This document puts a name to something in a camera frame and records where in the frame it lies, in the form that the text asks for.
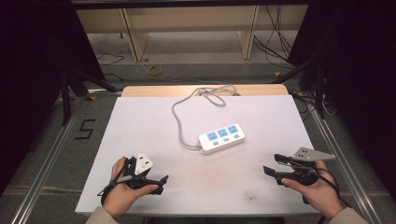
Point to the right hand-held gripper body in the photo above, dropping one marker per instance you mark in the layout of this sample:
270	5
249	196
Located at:
306	175

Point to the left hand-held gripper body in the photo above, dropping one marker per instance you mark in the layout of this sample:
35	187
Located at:
141	165

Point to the person's right hand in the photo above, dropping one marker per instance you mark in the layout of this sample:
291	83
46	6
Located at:
322	196

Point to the person's left hand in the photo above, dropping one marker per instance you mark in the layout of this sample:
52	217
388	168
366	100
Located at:
120	199

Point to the white power strip blue sockets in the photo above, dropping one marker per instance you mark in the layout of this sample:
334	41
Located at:
222	143

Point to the black metal stand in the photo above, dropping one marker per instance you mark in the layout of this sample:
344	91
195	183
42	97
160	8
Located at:
317	90
66	99

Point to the dark curtain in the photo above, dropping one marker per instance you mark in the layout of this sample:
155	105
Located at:
361	77
34	77

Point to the metal floor rail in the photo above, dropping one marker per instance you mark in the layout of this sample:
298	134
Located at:
46	161
345	161

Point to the wooden desk frame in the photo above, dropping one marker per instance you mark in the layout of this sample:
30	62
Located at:
193	18

